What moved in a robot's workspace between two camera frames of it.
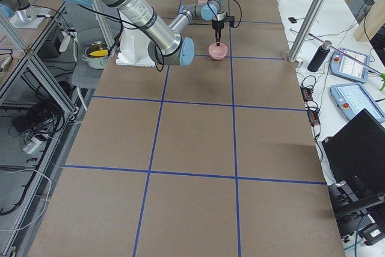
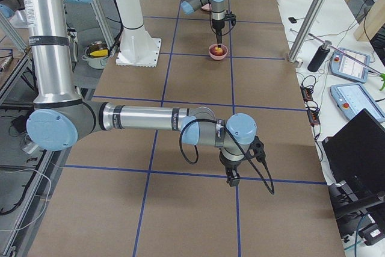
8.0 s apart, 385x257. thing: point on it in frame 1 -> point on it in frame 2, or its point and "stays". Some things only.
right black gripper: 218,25 -> 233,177
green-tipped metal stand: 382,76 stays
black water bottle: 320,56 stays
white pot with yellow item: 96,54 stays
